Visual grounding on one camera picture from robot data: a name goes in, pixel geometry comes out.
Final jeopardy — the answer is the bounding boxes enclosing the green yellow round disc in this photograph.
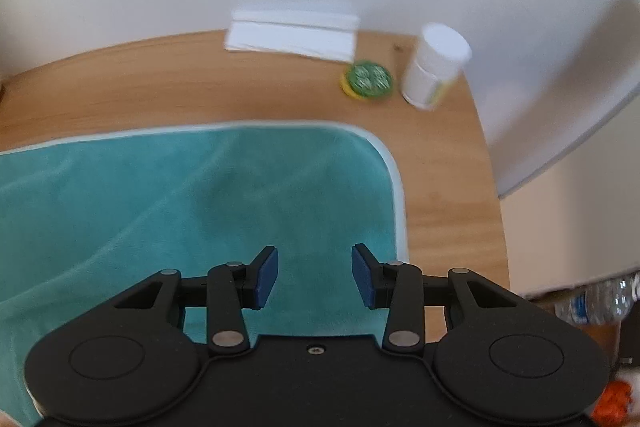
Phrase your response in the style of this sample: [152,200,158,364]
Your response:
[340,61,393,101]

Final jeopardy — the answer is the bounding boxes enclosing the plastic water bottle blue label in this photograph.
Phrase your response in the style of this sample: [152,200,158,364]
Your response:
[553,272,639,326]

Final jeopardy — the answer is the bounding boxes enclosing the teal microfiber towel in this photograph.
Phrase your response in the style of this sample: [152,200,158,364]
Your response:
[1,124,407,426]

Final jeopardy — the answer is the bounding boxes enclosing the white pill bottle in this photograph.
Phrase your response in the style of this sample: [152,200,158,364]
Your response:
[400,23,472,109]

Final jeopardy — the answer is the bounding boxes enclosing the white folded paper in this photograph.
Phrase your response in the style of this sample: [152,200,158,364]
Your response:
[224,0,361,64]

